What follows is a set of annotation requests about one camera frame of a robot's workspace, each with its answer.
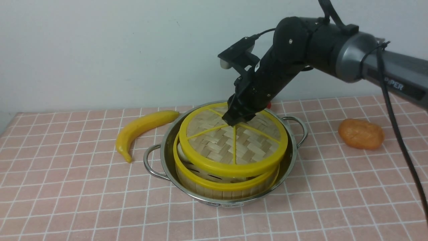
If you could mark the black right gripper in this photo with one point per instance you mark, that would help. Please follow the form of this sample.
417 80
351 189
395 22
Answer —
262 83

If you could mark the woven bamboo steamer lid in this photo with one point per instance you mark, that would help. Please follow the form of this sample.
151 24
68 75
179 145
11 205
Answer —
247 149

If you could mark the bamboo steamer basket yellow rim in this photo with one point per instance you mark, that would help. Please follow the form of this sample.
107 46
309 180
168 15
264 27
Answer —
207 185

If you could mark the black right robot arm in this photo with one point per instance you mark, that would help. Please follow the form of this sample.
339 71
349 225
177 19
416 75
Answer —
300 44

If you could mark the yellow plastic banana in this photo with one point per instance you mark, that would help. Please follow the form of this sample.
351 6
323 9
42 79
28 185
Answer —
139 126

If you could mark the orange-brown bread roll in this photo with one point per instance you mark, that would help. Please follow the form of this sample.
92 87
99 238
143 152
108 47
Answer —
361 134

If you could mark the black wrist camera on right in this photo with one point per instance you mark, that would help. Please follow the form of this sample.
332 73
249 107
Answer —
239 55

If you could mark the stainless steel two-handled pot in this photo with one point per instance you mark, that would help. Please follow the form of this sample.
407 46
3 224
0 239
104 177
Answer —
159 161

